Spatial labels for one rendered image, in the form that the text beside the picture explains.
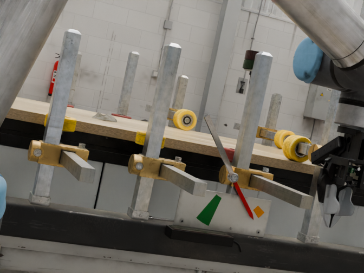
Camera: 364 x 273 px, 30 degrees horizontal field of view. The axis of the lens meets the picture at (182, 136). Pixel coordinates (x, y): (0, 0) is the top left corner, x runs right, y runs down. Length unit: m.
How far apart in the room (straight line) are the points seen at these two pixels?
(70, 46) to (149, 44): 7.47
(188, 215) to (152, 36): 7.43
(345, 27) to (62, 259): 0.92
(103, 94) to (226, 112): 1.77
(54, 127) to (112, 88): 7.35
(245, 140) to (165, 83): 0.26
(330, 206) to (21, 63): 0.72
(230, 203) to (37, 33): 0.89
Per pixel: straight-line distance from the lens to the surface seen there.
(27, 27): 1.03
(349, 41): 1.18
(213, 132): 1.67
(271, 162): 2.05
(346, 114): 1.41
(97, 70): 8.91
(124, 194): 1.92
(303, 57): 1.35
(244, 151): 1.78
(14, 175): 1.85
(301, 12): 1.13
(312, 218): 1.91
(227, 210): 1.78
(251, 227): 1.82
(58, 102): 1.62
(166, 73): 1.68
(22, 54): 1.03
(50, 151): 1.62
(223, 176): 1.77
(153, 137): 1.68
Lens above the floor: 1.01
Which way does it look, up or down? 3 degrees down
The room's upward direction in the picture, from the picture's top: 12 degrees clockwise
